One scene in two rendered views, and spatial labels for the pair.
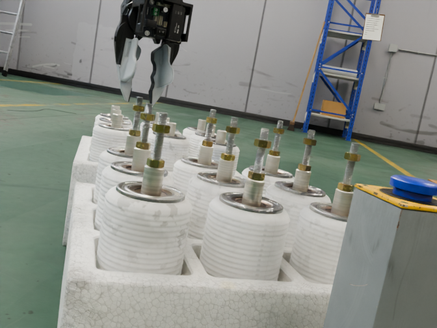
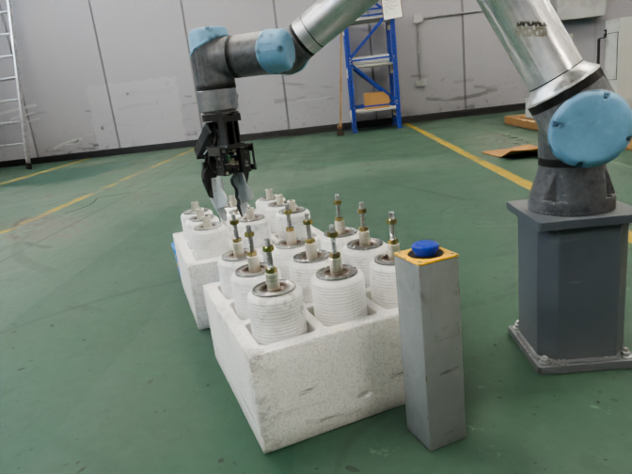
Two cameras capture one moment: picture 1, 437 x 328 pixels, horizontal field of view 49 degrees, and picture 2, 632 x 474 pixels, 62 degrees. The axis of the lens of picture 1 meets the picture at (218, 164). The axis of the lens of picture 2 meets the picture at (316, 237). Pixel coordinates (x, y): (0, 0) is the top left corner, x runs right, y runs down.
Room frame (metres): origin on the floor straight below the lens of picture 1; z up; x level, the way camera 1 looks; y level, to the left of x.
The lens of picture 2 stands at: (-0.33, 0.04, 0.57)
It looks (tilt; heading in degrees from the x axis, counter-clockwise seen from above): 16 degrees down; 356
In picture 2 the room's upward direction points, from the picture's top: 7 degrees counter-clockwise
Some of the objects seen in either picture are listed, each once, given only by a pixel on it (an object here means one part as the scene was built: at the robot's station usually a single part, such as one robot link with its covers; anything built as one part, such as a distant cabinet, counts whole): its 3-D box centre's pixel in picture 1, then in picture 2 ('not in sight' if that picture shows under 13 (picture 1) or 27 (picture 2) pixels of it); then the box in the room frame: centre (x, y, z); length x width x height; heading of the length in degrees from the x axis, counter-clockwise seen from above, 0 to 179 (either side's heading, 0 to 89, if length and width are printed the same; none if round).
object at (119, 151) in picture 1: (131, 153); (239, 255); (0.74, 0.14, 0.25); 0.08 x 0.08 x 0.01
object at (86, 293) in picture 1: (203, 287); (321, 330); (0.66, -0.01, 0.09); 0.39 x 0.39 x 0.18; 17
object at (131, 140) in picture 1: (132, 146); (238, 249); (0.74, 0.14, 0.26); 0.02 x 0.02 x 0.03
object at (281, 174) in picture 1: (270, 172); (340, 232); (0.81, -0.09, 0.25); 0.08 x 0.08 x 0.01
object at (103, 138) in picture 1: (110, 168); (213, 259); (1.05, 0.23, 0.16); 0.10 x 0.10 x 0.18
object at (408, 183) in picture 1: (413, 191); (425, 249); (0.41, -0.17, 0.32); 0.04 x 0.04 x 0.02
